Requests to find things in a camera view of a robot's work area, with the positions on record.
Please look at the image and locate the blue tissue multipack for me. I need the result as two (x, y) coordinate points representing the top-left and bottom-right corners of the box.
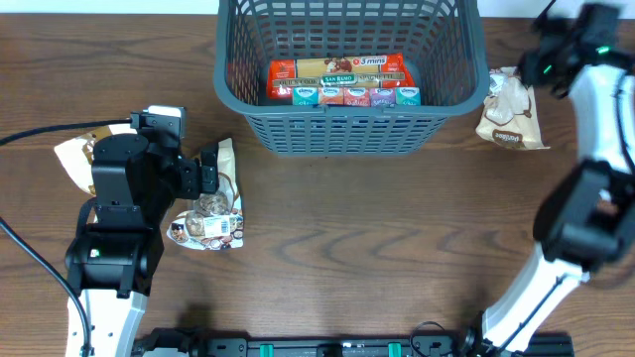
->
(291, 86), (423, 125)

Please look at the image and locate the cookie bag with barcode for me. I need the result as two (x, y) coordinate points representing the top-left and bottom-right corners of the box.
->
(167, 139), (245, 251)

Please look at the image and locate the brown white coffee bag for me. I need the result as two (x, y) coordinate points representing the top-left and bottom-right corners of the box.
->
(54, 124), (136, 196)

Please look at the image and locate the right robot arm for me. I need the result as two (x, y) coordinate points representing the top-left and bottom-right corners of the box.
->
(455, 1), (634, 356)

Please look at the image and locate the orange spaghetti packet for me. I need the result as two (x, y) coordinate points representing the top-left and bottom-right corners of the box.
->
(266, 54), (415, 99)

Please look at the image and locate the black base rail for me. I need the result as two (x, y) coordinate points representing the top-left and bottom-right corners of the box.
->
(131, 324), (480, 357)

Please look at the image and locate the white brown snack bag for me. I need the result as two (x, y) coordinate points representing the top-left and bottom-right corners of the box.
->
(475, 66), (548, 151)

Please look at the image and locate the grey plastic basket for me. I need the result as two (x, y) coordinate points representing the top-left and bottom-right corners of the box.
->
(214, 0), (488, 156)

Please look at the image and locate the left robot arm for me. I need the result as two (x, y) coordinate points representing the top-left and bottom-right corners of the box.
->
(65, 105), (218, 357)

